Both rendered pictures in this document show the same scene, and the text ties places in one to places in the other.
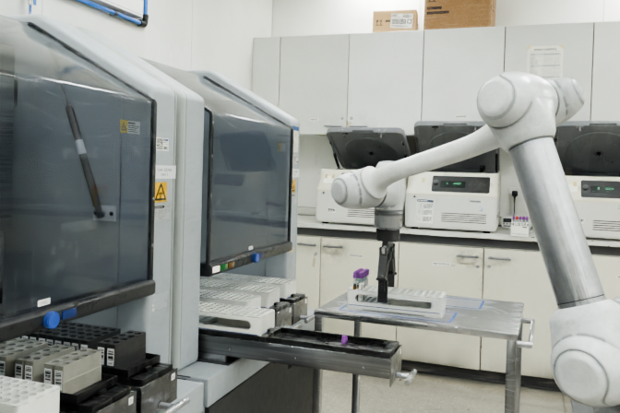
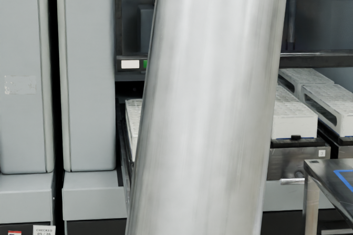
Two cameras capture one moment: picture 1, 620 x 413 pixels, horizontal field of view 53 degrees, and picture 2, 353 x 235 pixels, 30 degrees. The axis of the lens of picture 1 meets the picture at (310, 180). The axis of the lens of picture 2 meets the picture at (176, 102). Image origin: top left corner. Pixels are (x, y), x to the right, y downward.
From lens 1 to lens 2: 152 cm
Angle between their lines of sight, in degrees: 64
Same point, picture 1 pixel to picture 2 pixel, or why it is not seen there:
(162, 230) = (18, 3)
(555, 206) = (156, 3)
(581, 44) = not seen: outside the picture
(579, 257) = (145, 160)
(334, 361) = not seen: hidden behind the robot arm
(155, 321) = (12, 105)
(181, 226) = (60, 2)
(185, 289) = (76, 81)
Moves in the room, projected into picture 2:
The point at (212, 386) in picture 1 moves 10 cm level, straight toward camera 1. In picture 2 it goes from (73, 200) to (27, 211)
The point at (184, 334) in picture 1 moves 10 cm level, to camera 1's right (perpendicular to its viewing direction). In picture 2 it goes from (76, 132) to (92, 145)
